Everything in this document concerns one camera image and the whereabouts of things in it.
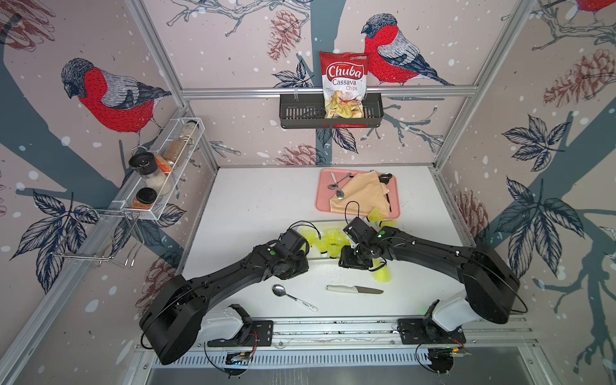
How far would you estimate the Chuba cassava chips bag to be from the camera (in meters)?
0.83

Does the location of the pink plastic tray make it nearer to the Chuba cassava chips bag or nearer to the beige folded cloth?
the beige folded cloth

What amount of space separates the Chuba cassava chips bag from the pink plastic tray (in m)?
0.36

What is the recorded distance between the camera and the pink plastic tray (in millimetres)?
1028

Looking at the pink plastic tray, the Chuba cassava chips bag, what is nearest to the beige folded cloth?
the pink plastic tray
